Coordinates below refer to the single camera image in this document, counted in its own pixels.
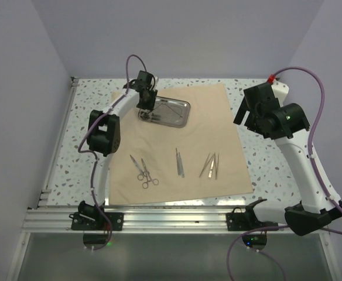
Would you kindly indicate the aluminium mounting rail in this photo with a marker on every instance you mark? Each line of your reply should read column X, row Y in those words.
column 138, row 220

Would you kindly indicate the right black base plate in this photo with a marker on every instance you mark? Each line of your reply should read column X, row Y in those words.
column 243, row 220

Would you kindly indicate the steel tweezers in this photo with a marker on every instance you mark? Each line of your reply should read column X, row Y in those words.
column 207, row 161
column 212, row 165
column 216, row 165

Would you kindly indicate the long steel scissors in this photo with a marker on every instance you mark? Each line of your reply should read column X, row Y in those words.
column 149, row 117

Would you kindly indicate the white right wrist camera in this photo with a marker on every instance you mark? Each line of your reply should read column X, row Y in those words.
column 280, row 90

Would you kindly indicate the small steel scissors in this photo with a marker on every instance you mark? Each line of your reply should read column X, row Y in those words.
column 140, row 176

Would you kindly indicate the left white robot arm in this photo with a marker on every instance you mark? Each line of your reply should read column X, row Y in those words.
column 104, row 136

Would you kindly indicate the steel forceps with ring handles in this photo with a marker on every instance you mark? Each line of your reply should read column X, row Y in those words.
column 148, row 179

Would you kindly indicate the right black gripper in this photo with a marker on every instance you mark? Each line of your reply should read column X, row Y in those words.
column 242, row 112

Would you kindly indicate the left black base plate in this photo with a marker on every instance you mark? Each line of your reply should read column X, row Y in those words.
column 84, row 223

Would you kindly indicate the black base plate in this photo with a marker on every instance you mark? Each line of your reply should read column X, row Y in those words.
column 243, row 220
column 84, row 223

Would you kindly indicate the steel scalpel handle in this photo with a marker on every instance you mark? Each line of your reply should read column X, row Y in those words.
column 181, row 166
column 177, row 162

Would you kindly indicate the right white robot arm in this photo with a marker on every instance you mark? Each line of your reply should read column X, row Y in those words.
column 320, row 204

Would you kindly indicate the beige surgical wrap cloth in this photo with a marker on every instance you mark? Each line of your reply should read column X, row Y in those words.
column 209, row 129

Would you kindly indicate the stainless steel instrument tray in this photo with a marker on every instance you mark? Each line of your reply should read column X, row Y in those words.
column 174, row 113

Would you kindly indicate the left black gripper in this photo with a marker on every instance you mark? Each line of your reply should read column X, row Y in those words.
column 150, row 105

